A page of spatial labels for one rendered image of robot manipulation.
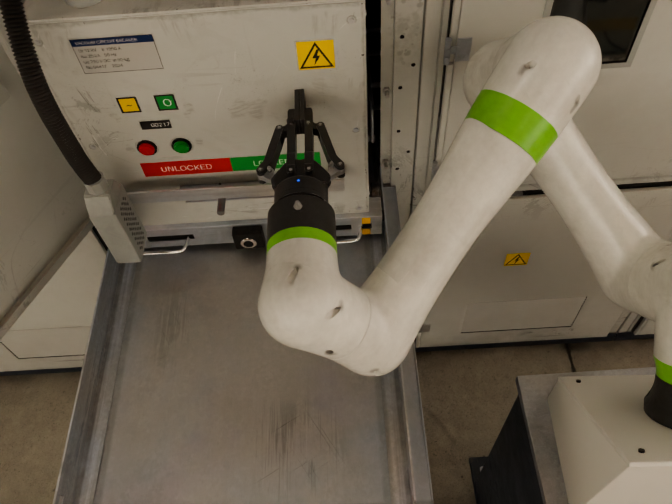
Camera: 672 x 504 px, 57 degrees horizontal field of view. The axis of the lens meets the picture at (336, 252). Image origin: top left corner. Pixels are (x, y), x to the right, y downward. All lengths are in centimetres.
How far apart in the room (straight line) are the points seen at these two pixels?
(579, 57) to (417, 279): 33
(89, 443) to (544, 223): 108
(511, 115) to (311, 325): 36
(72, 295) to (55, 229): 42
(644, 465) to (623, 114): 68
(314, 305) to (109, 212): 50
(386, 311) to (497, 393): 130
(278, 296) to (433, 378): 139
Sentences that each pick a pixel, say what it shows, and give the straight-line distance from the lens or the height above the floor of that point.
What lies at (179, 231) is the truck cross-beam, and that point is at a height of 92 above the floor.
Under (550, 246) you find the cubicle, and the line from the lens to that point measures 164.
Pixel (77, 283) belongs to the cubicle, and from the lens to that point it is 174.
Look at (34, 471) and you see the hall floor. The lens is 222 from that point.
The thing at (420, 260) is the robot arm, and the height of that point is 123.
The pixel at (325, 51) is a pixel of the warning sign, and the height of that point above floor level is 131.
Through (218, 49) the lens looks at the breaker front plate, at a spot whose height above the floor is 133.
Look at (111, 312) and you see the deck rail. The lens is 129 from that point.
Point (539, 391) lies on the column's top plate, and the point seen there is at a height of 75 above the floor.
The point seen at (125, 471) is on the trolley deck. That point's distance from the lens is 115.
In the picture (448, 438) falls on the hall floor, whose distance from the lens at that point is 200.
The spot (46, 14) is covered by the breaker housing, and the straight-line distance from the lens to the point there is 101.
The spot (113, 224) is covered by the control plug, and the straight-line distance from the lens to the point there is 112.
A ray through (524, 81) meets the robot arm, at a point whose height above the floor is 137.
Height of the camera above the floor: 188
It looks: 55 degrees down
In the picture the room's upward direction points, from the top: 6 degrees counter-clockwise
